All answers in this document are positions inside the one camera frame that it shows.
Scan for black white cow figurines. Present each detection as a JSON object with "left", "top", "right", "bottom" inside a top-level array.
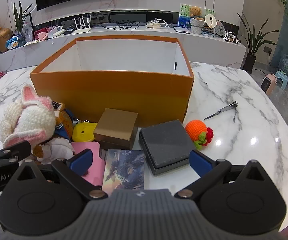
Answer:
[{"left": 222, "top": 31, "right": 242, "bottom": 44}]

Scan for orange cardboard box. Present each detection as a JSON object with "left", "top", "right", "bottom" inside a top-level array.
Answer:
[{"left": 30, "top": 35, "right": 194, "bottom": 127}]

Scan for white router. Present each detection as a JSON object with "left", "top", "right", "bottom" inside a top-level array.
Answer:
[{"left": 72, "top": 15, "right": 92, "bottom": 34}]

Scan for white marble tv console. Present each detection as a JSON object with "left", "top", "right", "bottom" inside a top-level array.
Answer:
[{"left": 0, "top": 25, "right": 247, "bottom": 73}]

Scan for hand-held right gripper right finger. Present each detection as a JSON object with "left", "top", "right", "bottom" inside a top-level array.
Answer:
[{"left": 174, "top": 149, "right": 274, "bottom": 200}]

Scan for illustrated picture card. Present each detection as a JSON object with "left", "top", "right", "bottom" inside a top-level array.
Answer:
[{"left": 101, "top": 149, "right": 145, "bottom": 193}]

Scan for brown plush toy blue outfit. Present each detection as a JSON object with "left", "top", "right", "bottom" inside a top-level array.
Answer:
[{"left": 51, "top": 101, "right": 74, "bottom": 142}]

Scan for blue snack bag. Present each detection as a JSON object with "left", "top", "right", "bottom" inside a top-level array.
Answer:
[{"left": 5, "top": 36, "right": 22, "bottom": 49}]

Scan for pink small item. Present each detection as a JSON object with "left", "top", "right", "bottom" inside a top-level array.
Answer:
[{"left": 34, "top": 29, "right": 50, "bottom": 40}]

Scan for pink flat pouch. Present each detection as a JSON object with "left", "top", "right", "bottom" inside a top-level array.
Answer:
[{"left": 70, "top": 141, "right": 107, "bottom": 187}]

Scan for white round hand fan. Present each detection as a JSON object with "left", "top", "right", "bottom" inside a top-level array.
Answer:
[{"left": 204, "top": 14, "right": 217, "bottom": 30}]

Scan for brown teddy bear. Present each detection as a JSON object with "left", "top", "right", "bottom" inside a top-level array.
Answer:
[{"left": 189, "top": 6, "right": 202, "bottom": 19}]

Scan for grey notebook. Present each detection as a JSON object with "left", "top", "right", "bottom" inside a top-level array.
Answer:
[{"left": 173, "top": 25, "right": 191, "bottom": 34}]

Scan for white remote device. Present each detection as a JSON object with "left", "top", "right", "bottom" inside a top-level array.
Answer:
[{"left": 47, "top": 26, "right": 66, "bottom": 39}]

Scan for small gold box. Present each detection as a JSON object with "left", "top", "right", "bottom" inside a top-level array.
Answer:
[{"left": 93, "top": 108, "right": 139, "bottom": 150}]

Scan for orange crocheted fruit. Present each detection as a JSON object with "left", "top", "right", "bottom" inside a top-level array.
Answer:
[{"left": 185, "top": 120, "right": 214, "bottom": 150}]

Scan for blue plastic stool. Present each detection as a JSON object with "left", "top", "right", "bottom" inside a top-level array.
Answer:
[{"left": 275, "top": 70, "right": 288, "bottom": 88}]

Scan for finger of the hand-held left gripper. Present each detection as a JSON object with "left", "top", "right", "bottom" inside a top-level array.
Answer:
[{"left": 0, "top": 141, "right": 32, "bottom": 167}]

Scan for yellow round case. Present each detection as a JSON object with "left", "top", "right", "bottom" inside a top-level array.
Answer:
[{"left": 72, "top": 121, "right": 98, "bottom": 143}]

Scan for metal nail clipper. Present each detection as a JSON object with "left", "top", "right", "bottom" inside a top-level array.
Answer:
[{"left": 203, "top": 101, "right": 238, "bottom": 123}]

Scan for clear plastic bag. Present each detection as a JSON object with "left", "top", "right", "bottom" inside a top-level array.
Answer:
[{"left": 279, "top": 46, "right": 288, "bottom": 80}]

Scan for white pink crocheted plush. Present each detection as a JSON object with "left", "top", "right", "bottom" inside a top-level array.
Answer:
[{"left": 0, "top": 84, "right": 57, "bottom": 153}]

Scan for black cables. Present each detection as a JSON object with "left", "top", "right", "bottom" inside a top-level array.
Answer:
[{"left": 100, "top": 20, "right": 140, "bottom": 31}]

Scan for black picture frame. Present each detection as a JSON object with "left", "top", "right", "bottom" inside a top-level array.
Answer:
[{"left": 22, "top": 12, "right": 35, "bottom": 42}]

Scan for green plant glass vase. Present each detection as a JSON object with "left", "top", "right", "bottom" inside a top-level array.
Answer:
[{"left": 13, "top": 1, "right": 35, "bottom": 46}]

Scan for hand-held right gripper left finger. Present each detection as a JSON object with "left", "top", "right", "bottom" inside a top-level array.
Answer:
[{"left": 8, "top": 149, "right": 108, "bottom": 201}]

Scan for dark grey square box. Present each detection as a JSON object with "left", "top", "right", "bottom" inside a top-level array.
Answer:
[{"left": 139, "top": 120, "right": 197, "bottom": 176}]

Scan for patterned round plate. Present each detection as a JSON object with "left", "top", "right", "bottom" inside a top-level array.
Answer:
[{"left": 215, "top": 20, "right": 227, "bottom": 35}]

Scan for potted plant black pot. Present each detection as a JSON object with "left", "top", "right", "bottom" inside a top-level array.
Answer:
[{"left": 237, "top": 12, "right": 282, "bottom": 71}]

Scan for white brown plush toy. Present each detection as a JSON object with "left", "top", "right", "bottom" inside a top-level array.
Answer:
[{"left": 33, "top": 137, "right": 76, "bottom": 164}]

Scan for pink small heater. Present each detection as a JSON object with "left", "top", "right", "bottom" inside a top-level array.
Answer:
[{"left": 261, "top": 74, "right": 277, "bottom": 97}]

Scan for white charger with cable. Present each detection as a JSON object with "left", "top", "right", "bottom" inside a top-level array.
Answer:
[{"left": 145, "top": 19, "right": 170, "bottom": 29}]

